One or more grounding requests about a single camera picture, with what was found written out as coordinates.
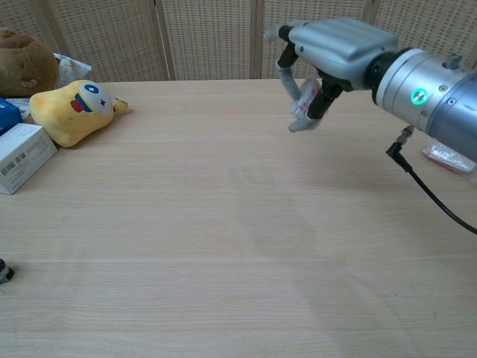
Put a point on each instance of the clear crinkled plastic bag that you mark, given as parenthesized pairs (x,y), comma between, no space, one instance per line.
(71,67)

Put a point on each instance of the folding wicker screen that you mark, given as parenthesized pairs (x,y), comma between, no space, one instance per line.
(149,37)

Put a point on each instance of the small white red packet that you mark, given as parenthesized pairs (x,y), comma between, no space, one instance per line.
(307,97)

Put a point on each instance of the red-edged clear zip bags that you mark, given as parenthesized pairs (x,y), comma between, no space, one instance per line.
(445,154)

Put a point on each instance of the white cardboard box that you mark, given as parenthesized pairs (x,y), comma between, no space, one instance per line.
(22,156)

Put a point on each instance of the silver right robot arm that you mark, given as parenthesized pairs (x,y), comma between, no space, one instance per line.
(428,89)

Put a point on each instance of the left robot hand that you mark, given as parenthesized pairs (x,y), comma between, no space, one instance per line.
(3,272)

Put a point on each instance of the brown plush toy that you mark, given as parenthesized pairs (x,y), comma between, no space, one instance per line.
(22,63)

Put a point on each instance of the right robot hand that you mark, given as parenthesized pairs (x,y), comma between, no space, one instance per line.
(335,44)

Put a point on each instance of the blue box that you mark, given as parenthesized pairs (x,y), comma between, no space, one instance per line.
(6,113)

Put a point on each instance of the white paper under boxes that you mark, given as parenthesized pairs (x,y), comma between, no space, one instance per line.
(21,105)

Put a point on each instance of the yellow plush toy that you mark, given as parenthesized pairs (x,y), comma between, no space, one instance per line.
(63,115)

